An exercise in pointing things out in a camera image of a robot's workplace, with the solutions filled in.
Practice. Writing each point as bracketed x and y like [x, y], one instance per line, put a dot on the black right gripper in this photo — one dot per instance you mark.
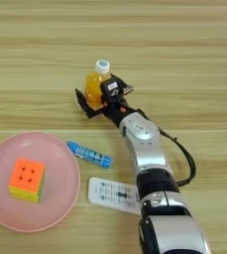
[116, 112]

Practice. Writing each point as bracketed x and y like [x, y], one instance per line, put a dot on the orange juice bottle white cap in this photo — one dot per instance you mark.
[93, 86]

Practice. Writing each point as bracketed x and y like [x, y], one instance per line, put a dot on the blue glue stick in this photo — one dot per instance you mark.
[88, 154]

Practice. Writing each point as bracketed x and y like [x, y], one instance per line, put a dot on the white remote control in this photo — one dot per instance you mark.
[108, 195]

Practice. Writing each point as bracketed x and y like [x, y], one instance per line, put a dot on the orange yellow puzzle cube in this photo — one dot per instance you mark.
[27, 177]

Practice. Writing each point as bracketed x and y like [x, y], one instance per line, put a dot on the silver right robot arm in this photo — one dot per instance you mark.
[144, 149]

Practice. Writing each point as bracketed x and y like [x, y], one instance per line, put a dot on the small black box white label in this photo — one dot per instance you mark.
[111, 89]

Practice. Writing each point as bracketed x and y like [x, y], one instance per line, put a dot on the pink round plate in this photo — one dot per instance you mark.
[58, 185]

